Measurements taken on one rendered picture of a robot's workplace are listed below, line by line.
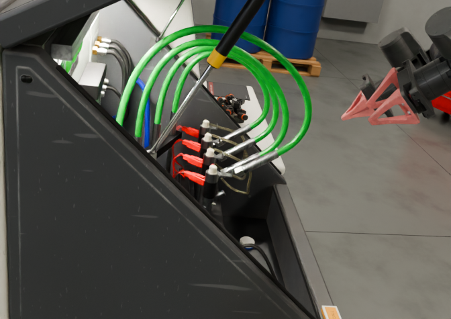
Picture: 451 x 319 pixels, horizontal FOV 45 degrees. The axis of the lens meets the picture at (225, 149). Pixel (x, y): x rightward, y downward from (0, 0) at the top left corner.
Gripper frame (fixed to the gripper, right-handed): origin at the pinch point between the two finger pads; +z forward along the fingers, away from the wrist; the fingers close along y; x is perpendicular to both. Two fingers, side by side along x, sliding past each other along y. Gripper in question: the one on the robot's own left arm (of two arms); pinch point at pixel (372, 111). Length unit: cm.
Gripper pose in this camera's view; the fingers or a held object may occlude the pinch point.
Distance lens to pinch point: 98.5
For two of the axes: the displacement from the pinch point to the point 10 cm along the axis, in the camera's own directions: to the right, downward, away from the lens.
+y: -1.4, 6.1, -7.8
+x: 6.3, 6.6, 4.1
